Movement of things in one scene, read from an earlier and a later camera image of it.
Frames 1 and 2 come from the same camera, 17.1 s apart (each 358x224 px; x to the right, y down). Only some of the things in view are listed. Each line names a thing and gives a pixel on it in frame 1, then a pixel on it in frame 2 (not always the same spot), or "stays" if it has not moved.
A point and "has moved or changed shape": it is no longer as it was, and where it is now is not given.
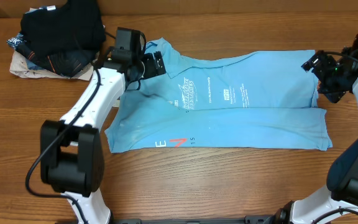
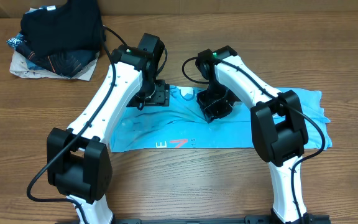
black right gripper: (334, 94) to (212, 114)
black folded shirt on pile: (73, 26) stays
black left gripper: (151, 68) to (161, 96)
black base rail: (273, 219) stays
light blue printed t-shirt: (257, 101) has moved or changed shape
